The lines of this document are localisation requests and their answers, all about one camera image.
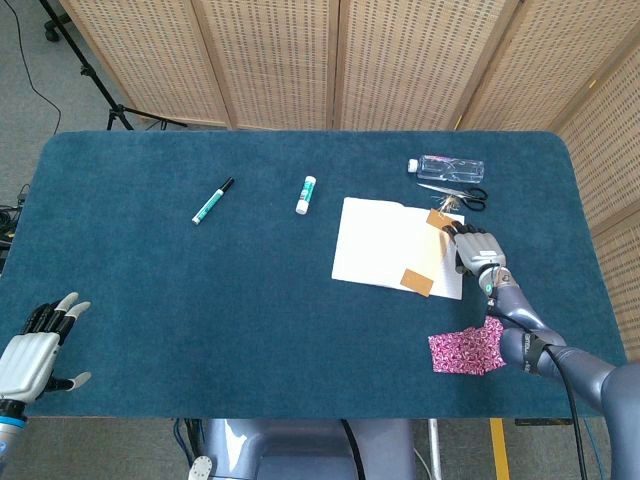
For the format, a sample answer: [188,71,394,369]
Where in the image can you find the blue carpet table mat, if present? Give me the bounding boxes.
[0,130,637,421]

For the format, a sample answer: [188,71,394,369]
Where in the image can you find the clear plastic water bottle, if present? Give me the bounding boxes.
[406,154,488,185]

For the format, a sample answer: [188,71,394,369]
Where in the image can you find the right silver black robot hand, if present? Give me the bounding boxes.
[442,222,508,279]

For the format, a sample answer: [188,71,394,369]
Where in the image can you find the white green glue stick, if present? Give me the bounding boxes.
[295,175,319,216]

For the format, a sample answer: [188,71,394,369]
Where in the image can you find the black cable bundle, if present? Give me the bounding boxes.
[0,183,32,274]

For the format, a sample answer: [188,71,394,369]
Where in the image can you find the silver metal table leg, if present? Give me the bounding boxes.
[426,418,444,480]

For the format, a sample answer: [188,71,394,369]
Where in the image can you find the blue cable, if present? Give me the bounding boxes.
[583,413,610,480]

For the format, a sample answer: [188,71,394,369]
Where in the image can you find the grey-blue robot torso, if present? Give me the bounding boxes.
[187,418,418,480]

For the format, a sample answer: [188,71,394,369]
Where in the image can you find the thin black floor cable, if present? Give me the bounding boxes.
[9,0,63,136]

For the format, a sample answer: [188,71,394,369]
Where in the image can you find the black tripod stand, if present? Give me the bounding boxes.
[38,0,189,133]

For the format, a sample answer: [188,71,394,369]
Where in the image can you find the orange cream tasselled bookmark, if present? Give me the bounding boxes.
[400,195,464,299]

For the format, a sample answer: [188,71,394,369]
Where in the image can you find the black caster wheel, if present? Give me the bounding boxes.
[44,12,72,43]

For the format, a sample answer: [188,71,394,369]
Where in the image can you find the black-handled scissors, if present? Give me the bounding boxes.
[416,182,488,212]

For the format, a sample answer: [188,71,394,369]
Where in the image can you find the green marker pen black cap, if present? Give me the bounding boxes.
[191,176,235,226]

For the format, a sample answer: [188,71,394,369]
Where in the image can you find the white notebook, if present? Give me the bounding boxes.
[330,196,467,302]

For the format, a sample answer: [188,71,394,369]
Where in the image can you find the pink patterned cloth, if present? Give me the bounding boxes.
[427,315,507,377]

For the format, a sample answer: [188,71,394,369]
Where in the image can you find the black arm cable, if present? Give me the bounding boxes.
[541,343,590,480]

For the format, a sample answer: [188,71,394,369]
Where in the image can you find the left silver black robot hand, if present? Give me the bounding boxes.
[0,291,93,404]

